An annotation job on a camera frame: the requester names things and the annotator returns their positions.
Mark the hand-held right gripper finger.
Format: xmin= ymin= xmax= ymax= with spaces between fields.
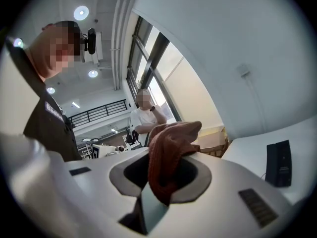
xmin=140 ymin=181 xmax=170 ymax=235

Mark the red-brown knitted cloth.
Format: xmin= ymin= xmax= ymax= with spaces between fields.
xmin=148 ymin=120 xmax=203 ymax=206

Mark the white machine with black marks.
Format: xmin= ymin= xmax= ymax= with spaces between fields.
xmin=81 ymin=142 xmax=142 ymax=160

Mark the light wooden crate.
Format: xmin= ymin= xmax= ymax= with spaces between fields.
xmin=197 ymin=126 xmax=230 ymax=158

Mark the black metal railing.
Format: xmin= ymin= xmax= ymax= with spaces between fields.
xmin=67 ymin=99 xmax=128 ymax=129

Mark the person's body in dark shirt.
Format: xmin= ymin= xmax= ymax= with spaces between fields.
xmin=4 ymin=20 xmax=84 ymax=162

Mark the black upright speaker box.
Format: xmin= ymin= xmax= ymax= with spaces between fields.
xmin=264 ymin=139 xmax=293 ymax=188

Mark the dark framed window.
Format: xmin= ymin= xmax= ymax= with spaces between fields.
xmin=125 ymin=15 xmax=225 ymax=135

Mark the white wall cable conduit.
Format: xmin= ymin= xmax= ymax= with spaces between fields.
xmin=243 ymin=75 xmax=267 ymax=134

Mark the white wall junction box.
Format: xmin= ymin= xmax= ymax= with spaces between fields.
xmin=236 ymin=63 xmax=252 ymax=78

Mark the black head-mounted camera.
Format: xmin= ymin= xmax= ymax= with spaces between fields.
xmin=82 ymin=28 xmax=98 ymax=56

